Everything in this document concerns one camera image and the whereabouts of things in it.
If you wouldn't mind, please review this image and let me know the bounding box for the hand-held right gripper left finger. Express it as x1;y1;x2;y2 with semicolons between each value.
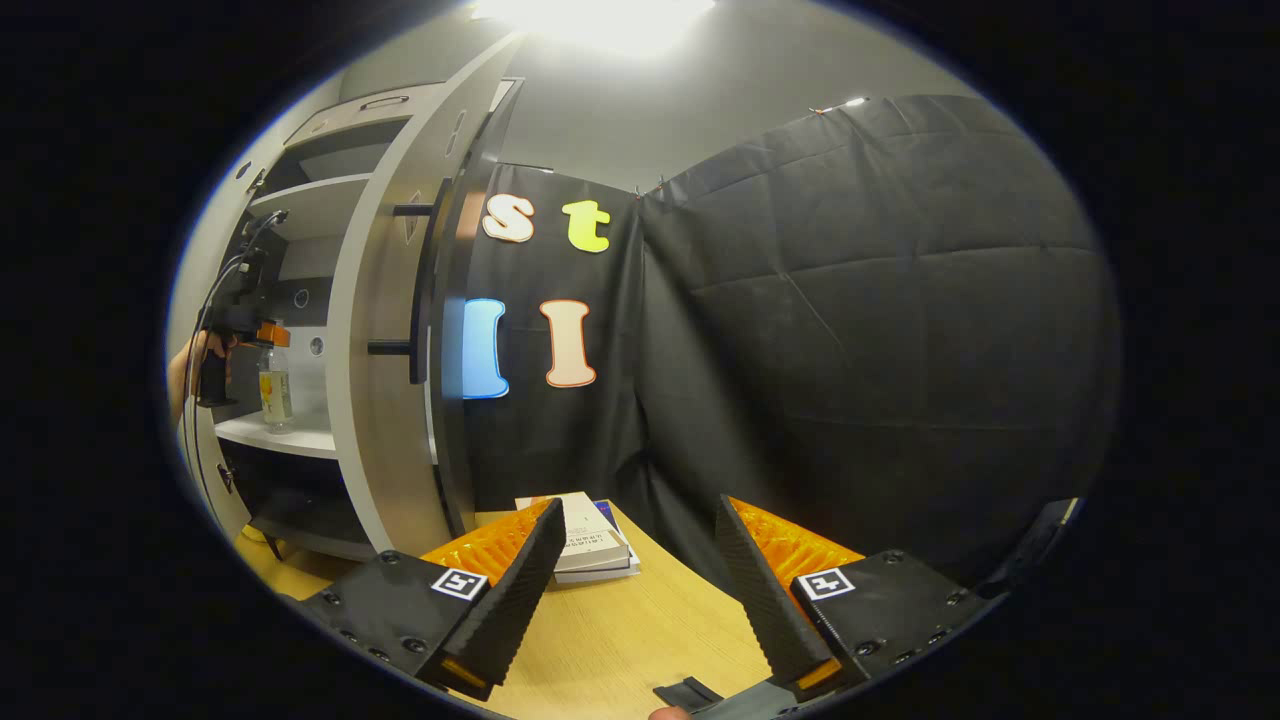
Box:
300;498;567;701

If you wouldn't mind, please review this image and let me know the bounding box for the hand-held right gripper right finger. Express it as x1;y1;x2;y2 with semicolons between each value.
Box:
715;495;1001;701

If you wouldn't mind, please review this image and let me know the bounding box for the clear plastic bottle yellow label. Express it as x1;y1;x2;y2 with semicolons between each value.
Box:
258;335;296;434

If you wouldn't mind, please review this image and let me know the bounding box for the grey white cabinet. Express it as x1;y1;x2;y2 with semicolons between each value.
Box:
215;85;446;561

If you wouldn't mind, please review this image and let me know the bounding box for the white cabinet drawer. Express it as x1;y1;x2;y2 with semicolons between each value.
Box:
285;88;441;148

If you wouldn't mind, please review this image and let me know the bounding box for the white paperback book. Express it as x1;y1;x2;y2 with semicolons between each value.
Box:
515;490;633;573

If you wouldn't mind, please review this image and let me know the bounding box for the black backdrop cloth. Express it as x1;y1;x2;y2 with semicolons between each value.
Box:
465;95;1123;601

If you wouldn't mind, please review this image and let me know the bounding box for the large ceiling light panel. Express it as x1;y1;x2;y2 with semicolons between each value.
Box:
470;0;716;56

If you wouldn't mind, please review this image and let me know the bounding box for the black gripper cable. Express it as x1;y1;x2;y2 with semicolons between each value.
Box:
185;208;291;481

